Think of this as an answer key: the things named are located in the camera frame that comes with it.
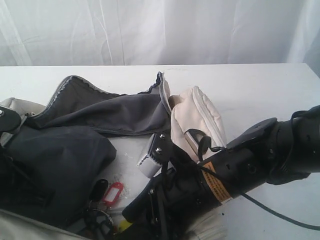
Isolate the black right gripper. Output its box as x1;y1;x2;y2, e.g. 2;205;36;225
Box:
122;163;213;240

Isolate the colourful key tag bunch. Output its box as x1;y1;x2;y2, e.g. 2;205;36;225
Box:
83;178;124;240

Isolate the cream fabric duffel bag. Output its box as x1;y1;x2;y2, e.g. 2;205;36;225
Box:
0;73;227;240

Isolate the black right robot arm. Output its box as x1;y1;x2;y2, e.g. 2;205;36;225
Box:
118;106;320;240

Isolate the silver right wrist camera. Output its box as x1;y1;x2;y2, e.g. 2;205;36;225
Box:
136;132;175;179

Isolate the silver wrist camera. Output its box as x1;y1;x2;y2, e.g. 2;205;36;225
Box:
0;105;22;136
136;132;175;179

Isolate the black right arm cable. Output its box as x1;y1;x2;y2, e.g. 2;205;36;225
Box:
159;109;320;230

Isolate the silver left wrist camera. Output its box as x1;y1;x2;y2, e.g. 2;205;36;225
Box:
0;105;22;136

